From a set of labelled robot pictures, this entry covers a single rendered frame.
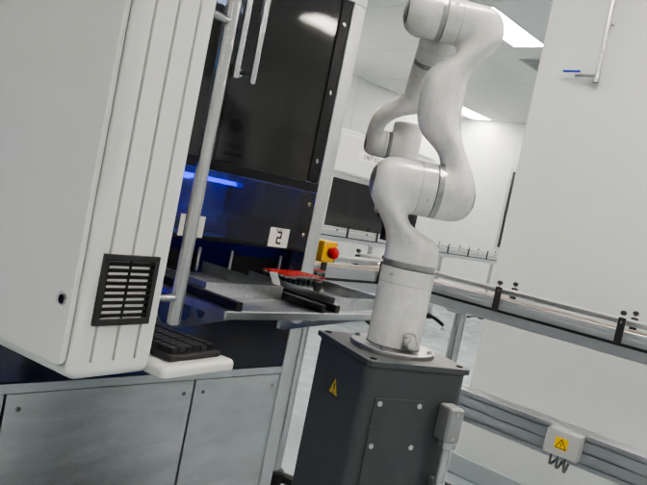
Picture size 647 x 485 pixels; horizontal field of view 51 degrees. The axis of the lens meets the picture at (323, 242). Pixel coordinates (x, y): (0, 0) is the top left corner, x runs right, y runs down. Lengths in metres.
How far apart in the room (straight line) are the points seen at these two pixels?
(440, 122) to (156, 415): 1.11
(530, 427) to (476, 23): 1.57
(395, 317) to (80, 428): 0.87
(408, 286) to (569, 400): 1.86
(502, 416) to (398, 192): 1.43
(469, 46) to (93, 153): 0.87
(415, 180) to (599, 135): 1.89
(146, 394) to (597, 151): 2.19
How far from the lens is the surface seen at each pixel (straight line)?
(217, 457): 2.23
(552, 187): 3.30
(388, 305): 1.49
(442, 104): 1.53
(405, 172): 1.47
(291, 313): 1.64
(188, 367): 1.32
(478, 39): 1.60
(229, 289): 1.68
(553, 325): 2.59
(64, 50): 1.21
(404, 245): 1.48
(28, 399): 1.79
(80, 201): 1.11
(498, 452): 3.42
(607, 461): 2.61
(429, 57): 1.80
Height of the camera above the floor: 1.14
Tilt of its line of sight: 3 degrees down
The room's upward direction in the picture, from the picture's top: 11 degrees clockwise
